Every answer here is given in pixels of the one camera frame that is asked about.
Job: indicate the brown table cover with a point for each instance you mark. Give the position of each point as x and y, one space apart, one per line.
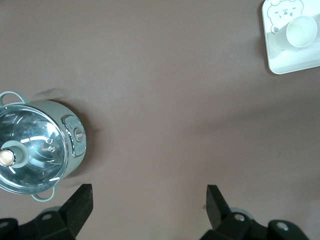
160 100

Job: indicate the glass pot lid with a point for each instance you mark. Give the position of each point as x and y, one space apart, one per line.
37 130

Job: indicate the white plastic cup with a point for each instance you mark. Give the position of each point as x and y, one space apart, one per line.
300 32

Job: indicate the cream bear print tray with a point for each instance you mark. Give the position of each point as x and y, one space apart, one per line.
287 62

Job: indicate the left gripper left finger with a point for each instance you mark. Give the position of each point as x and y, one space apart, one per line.
75 212

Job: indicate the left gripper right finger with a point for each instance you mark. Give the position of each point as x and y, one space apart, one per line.
217 212

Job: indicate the grey pot with glass lid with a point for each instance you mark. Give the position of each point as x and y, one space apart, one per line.
60 110

